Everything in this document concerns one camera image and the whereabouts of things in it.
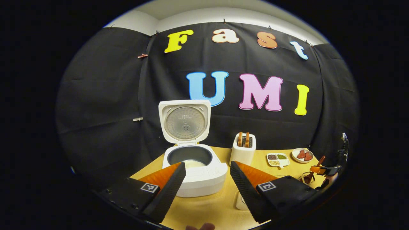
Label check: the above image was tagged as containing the white divided dish of beans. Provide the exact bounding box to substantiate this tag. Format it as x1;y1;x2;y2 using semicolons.
266;153;290;169

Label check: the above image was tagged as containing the metal wire chopstick holder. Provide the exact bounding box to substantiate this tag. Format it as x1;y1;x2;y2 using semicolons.
300;172;317;186

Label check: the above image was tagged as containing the white toaster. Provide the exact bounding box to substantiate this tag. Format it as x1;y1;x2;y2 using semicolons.
229;133;257;166

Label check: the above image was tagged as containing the white rice cooker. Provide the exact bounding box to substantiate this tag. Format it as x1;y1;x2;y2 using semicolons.
158;99;228;198

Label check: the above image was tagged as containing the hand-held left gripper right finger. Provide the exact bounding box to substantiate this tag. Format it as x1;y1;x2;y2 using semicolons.
230;161;320;224

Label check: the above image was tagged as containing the white round plate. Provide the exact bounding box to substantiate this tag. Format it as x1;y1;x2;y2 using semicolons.
291;148;314;164

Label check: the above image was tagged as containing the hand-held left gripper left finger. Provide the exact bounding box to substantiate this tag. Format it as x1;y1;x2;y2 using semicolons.
96;162;187;224

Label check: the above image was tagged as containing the brown wooden spoon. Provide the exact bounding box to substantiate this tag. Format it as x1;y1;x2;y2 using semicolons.
304;155;326;185

